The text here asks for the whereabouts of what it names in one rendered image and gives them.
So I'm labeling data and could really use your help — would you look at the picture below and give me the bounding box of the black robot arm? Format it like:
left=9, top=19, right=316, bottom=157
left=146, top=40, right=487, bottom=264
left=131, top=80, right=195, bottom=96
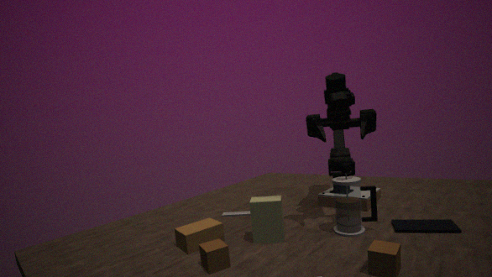
left=324, top=73, right=355, bottom=178

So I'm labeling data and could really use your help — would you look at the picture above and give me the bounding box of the glass french press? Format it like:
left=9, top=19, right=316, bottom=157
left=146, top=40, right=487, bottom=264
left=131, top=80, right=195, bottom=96
left=332, top=161, right=378, bottom=238

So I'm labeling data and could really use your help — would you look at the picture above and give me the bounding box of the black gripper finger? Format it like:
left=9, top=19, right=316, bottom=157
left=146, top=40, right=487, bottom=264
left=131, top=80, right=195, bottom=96
left=311, top=118, right=326, bottom=143
left=360, top=113, right=372, bottom=139

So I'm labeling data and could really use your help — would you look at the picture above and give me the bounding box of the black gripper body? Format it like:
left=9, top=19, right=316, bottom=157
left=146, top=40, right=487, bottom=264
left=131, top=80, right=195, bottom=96
left=306, top=109, right=376, bottom=137

